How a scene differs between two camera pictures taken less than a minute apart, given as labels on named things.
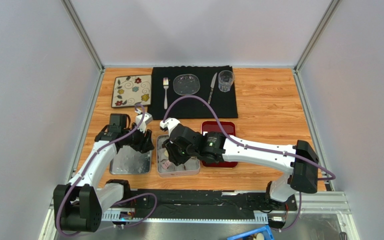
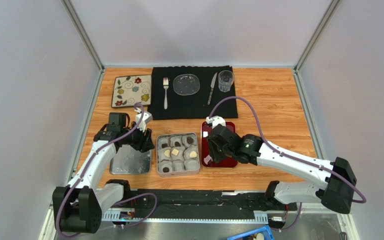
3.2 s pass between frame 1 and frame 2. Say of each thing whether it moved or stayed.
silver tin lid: stayed
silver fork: stayed
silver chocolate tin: stayed
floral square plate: stayed
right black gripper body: moved
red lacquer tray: stayed
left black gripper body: stayed
